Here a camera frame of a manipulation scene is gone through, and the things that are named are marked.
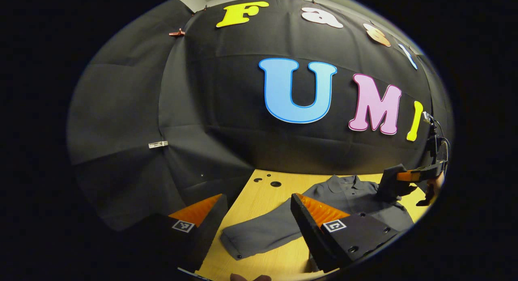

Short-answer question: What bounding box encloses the black backdrop cloth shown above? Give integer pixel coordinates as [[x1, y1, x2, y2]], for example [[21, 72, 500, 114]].
[[67, 0, 454, 233]]

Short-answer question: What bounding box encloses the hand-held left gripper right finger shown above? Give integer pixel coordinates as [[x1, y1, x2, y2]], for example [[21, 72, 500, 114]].
[[290, 193, 414, 273]]

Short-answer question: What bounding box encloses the grey polo shirt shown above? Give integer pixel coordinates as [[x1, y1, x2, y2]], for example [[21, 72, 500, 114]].
[[220, 175, 415, 260]]

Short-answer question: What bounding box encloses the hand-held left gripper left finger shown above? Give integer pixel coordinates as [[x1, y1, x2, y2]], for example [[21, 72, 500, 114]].
[[121, 193, 229, 273]]

